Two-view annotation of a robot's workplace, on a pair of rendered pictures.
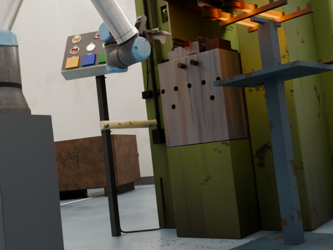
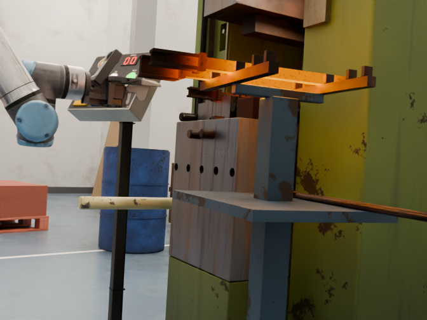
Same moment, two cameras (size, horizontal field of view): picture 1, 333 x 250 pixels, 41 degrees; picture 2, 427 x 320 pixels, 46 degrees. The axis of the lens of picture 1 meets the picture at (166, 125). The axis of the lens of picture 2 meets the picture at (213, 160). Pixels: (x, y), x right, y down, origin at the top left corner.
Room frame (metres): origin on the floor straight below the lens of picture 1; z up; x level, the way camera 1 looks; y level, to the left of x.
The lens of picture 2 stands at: (0.80, -0.74, 0.80)
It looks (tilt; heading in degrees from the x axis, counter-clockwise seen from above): 0 degrees down; 22
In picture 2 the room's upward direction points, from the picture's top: 3 degrees clockwise
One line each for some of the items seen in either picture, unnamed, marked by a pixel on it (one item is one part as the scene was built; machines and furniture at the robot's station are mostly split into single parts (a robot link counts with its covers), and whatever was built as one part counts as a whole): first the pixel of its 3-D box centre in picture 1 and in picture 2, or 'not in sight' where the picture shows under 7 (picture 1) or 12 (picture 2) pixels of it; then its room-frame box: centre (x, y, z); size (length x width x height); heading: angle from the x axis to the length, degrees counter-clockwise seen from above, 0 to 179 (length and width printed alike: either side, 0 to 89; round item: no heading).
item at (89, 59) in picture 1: (88, 60); not in sight; (2.45, 0.39, 1.01); 0.07 x 0.05 x 0.07; 77
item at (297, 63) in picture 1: (273, 75); (272, 204); (1.83, -0.47, 0.71); 0.40 x 0.30 x 0.02; 45
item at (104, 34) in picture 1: (114, 32); (40, 80); (1.86, 0.18, 0.98); 0.12 x 0.09 x 0.10; 142
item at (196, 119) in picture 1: (219, 101); (274, 194); (2.43, -0.31, 0.69); 0.56 x 0.38 x 0.45; 142
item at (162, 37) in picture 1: (162, 37); (143, 90); (2.03, -0.03, 0.98); 0.09 x 0.03 x 0.06; 106
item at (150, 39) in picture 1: (140, 38); (103, 89); (1.99, 0.07, 0.97); 0.12 x 0.08 x 0.09; 142
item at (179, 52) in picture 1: (204, 56); (266, 115); (2.46, -0.26, 0.96); 0.42 x 0.20 x 0.09; 142
